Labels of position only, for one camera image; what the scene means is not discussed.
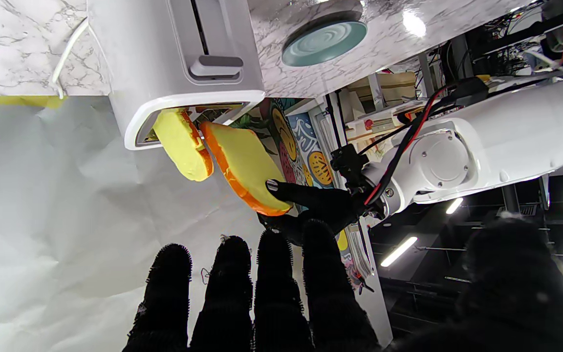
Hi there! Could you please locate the red black left arm cable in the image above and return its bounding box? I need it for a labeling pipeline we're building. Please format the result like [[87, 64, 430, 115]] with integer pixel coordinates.
[[359, 81, 487, 206]]

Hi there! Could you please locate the white crumpled backdrop sheet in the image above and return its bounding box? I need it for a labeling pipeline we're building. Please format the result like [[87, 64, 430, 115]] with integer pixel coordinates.
[[0, 97, 394, 352]]

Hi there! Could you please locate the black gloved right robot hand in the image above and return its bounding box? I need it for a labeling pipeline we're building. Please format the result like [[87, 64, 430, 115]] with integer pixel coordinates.
[[123, 218, 563, 352]]

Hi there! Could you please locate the colourful cartoon mural board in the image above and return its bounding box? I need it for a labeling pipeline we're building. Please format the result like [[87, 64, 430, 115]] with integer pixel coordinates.
[[235, 98, 375, 289]]

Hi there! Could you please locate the yellow toast slice orange crust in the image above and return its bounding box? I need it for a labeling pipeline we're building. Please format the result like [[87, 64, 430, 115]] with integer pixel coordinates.
[[152, 109, 214, 182], [199, 121, 293, 217]]

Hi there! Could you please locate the white toaster power cord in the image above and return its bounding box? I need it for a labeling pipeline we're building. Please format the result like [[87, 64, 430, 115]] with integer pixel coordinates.
[[51, 17, 89, 100]]

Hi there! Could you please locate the white two-slot toaster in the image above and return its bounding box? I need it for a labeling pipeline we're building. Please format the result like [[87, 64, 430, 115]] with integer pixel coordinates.
[[87, 0, 266, 151]]

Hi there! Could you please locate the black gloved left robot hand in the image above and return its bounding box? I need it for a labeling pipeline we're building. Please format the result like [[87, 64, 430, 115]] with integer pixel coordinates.
[[257, 179, 368, 246]]

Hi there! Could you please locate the teal round plate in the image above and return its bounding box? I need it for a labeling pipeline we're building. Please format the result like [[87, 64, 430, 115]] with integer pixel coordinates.
[[281, 21, 368, 67]]

